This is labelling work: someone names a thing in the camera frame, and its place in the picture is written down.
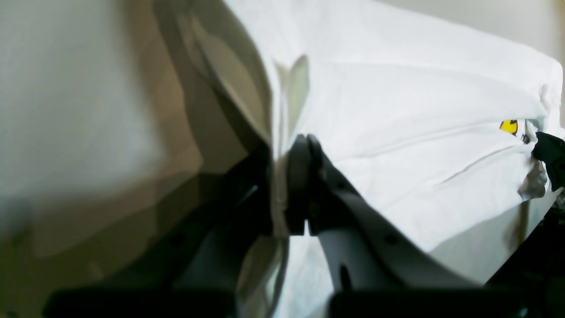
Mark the white printed T-shirt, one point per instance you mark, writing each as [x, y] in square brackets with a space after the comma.
[432, 123]

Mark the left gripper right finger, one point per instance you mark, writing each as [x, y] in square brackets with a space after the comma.
[376, 271]

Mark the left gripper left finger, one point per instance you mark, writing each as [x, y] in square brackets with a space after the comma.
[193, 270]

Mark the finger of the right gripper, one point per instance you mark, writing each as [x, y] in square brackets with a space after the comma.
[551, 150]

